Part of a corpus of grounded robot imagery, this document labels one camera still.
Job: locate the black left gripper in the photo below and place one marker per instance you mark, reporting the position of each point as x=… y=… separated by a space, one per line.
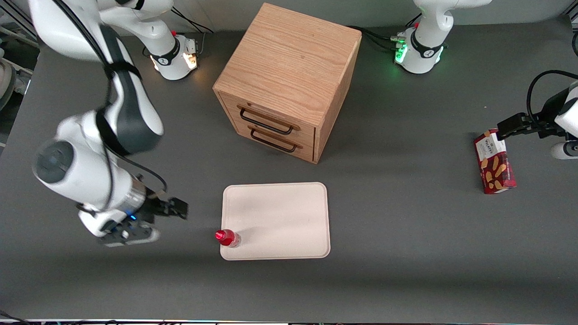
x=549 y=110

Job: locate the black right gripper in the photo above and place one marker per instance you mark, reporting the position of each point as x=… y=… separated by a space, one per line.
x=152 y=210

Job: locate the red coke bottle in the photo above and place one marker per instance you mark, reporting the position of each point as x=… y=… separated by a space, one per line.
x=227 y=238

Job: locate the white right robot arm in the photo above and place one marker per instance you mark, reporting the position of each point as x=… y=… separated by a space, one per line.
x=131 y=113

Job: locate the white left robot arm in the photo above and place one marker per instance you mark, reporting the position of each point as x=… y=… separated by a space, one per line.
x=429 y=18

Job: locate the cream plastic tray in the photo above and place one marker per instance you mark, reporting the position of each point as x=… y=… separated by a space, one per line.
x=280 y=216

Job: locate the red shortbread cookie box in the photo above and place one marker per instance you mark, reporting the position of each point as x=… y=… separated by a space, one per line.
x=496 y=164

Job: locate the wooden drawer cabinet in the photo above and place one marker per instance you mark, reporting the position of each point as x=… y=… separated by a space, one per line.
x=293 y=58

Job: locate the beige round fixture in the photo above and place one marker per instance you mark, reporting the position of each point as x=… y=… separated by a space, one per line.
x=7 y=83

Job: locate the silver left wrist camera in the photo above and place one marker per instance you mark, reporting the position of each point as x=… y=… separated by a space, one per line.
x=564 y=150

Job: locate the aluminium frame profile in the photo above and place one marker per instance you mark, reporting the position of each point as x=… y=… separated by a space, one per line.
x=13 y=20

